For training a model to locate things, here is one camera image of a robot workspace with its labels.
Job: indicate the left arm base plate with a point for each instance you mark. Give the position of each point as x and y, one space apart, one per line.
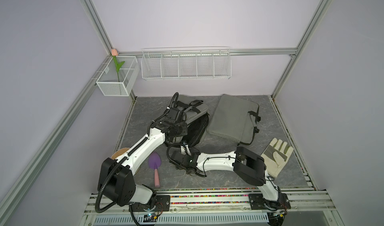
161 203

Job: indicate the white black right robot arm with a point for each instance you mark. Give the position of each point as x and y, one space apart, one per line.
250 167

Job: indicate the grey bag with black straps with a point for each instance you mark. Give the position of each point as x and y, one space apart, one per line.
196 117

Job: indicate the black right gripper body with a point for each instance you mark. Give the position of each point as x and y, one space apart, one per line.
189 156

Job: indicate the artificial pink tulip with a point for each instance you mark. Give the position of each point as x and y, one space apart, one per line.
118 64

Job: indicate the purple pink object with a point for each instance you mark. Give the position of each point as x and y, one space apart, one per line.
154 163

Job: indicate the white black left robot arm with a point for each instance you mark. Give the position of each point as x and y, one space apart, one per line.
116 185

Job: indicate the white wire wall shelf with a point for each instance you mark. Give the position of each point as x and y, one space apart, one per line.
174 63

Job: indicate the brown pot with green plant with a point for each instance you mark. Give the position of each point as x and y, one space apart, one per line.
119 153

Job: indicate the beige work glove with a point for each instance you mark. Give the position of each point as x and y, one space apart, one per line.
276 155

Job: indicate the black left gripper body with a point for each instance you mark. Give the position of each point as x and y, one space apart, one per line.
181 130

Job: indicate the white mesh wall basket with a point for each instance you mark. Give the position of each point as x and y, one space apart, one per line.
108 80

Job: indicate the grey laptop bag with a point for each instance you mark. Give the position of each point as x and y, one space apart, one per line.
235 119

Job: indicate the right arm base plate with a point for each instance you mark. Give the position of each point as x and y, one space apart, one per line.
258 202

